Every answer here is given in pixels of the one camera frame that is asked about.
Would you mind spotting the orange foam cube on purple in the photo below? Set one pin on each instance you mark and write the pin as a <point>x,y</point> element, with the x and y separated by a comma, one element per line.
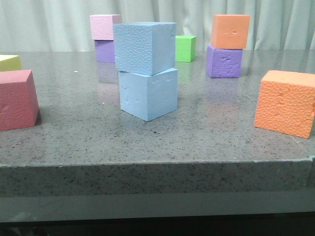
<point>230,31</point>

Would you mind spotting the smooth light blue foam cube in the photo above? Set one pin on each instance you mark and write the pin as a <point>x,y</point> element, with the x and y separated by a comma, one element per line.
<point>149,97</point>

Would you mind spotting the large orange foam cube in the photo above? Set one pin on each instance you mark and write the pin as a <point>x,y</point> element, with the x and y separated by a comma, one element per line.
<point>286,103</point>

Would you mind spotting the textured light blue foam cube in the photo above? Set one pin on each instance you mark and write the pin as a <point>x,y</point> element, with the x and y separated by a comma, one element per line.
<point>145,47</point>

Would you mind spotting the green foam cube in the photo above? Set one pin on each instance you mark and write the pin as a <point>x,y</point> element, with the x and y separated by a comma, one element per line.
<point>185,48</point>

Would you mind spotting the large pink-red foam cube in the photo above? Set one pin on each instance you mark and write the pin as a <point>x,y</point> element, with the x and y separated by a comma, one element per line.
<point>18,100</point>

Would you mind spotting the purple foam cube under pink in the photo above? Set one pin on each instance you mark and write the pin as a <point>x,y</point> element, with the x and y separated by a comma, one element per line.
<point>105,51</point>

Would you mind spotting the light pink foam cube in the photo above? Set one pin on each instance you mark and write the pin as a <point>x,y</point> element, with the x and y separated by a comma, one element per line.
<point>102,26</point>

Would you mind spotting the purple foam cube under orange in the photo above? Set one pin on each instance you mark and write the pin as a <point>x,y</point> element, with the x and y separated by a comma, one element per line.
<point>223,63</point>

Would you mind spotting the yellow foam cube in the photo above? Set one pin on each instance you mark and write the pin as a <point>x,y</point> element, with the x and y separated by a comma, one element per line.
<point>10,63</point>

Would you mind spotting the grey-white curtain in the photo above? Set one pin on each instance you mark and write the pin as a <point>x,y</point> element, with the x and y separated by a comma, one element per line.
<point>64,25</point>

